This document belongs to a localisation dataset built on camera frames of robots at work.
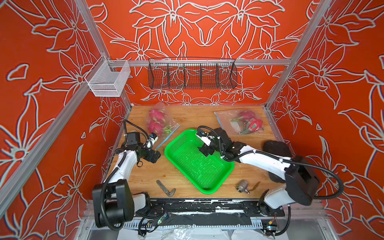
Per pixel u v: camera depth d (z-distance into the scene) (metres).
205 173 0.84
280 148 0.88
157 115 1.03
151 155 0.76
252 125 0.98
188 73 1.00
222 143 0.63
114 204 0.41
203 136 0.71
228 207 0.74
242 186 0.76
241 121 1.07
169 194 0.77
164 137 0.92
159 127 0.95
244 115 1.05
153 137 0.78
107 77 0.92
